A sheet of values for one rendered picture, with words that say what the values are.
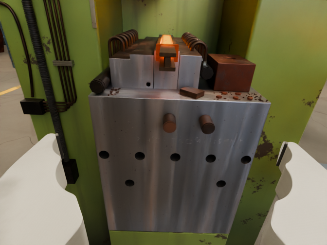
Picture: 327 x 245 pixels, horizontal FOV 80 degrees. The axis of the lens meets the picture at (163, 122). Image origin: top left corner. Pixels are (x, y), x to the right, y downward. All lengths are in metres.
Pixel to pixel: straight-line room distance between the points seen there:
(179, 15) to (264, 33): 0.40
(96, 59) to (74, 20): 0.11
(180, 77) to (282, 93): 0.37
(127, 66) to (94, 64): 0.19
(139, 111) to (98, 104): 0.09
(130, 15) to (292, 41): 0.60
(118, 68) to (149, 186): 0.31
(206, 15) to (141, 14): 0.26
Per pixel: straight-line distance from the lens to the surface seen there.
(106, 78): 0.46
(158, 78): 0.46
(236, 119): 0.45
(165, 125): 0.39
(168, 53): 0.34
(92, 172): 0.83
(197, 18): 0.93
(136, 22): 0.93
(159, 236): 0.72
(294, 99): 0.74
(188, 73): 0.46
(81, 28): 0.62
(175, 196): 0.58
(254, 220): 1.08
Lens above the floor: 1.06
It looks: 28 degrees down
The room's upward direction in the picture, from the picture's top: 2 degrees clockwise
